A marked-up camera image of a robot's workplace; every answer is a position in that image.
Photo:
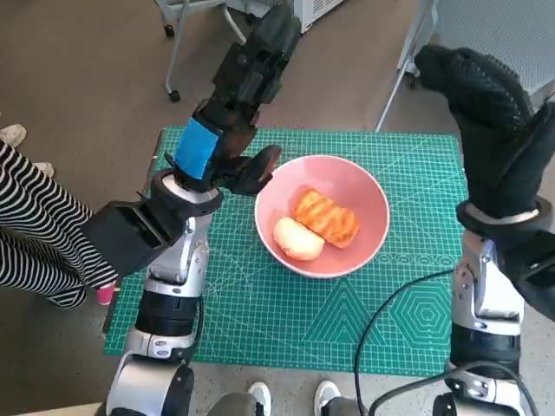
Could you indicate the grey metal frame with casters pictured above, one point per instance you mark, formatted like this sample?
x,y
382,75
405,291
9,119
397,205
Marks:
x,y
173,65

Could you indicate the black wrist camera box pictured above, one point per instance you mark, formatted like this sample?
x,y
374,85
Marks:
x,y
537,277
121,238

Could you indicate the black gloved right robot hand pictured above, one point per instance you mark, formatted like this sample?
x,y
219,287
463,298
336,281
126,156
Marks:
x,y
498,151

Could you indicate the beige box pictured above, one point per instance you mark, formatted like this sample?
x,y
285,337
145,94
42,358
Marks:
x,y
43,411

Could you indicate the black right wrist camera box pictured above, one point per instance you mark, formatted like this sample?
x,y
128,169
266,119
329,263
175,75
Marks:
x,y
537,277

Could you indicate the small pink object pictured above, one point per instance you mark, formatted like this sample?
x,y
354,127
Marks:
x,y
105,295

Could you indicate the grey mesh chair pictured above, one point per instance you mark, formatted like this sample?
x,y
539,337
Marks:
x,y
490,30

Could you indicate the pink bowl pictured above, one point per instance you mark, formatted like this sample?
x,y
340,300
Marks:
x,y
347,182

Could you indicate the person's white shoe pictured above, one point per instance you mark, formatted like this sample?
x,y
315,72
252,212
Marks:
x,y
11,134
45,169

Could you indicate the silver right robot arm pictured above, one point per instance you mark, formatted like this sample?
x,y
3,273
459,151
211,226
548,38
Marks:
x,y
485,294

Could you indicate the green cutting mat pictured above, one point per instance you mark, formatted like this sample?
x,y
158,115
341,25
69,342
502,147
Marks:
x,y
260,320

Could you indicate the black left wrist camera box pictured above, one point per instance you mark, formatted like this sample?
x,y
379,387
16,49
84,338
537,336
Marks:
x,y
121,238

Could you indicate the person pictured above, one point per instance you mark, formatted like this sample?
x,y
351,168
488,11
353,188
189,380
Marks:
x,y
34,216

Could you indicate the white cabinet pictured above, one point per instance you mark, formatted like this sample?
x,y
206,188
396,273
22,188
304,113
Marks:
x,y
321,13

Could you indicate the long striped toy bread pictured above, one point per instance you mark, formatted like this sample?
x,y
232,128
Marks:
x,y
329,216

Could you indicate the round toy bread bun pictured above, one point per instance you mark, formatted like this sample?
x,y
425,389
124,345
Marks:
x,y
297,242

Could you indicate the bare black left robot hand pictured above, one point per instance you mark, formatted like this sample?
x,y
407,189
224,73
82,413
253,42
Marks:
x,y
247,82

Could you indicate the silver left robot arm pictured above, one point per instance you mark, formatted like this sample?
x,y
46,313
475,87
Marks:
x,y
173,277

